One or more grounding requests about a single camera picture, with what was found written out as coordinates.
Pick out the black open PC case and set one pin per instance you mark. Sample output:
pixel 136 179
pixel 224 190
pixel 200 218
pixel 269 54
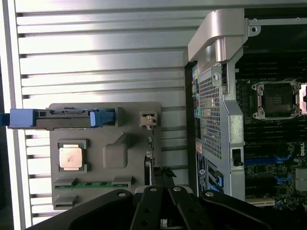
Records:
pixel 216 119

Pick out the silver chipset heat sink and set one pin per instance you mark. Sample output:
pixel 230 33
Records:
pixel 301 178

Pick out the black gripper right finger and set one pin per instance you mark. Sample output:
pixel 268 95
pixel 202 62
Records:
pixel 227 210

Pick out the silver CPU chip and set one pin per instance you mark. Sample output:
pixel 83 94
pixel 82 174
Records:
pixel 70 157

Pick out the blue expansion slot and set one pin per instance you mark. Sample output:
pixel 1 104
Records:
pixel 259 160

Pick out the grey parts rack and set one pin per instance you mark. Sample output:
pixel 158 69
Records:
pixel 120 155

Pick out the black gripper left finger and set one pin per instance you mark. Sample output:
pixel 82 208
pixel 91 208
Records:
pixel 96 208

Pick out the hard disk in blue carrier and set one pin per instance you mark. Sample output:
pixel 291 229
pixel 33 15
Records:
pixel 60 122

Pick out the green motherboard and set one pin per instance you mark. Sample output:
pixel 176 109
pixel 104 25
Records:
pixel 263 148

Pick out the CPU socket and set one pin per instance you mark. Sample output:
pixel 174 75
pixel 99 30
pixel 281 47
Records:
pixel 275 100

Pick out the green RAM stick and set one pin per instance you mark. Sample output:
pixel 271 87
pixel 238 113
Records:
pixel 96 184

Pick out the white expansion slot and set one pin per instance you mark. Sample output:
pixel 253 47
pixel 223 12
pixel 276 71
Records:
pixel 260 202

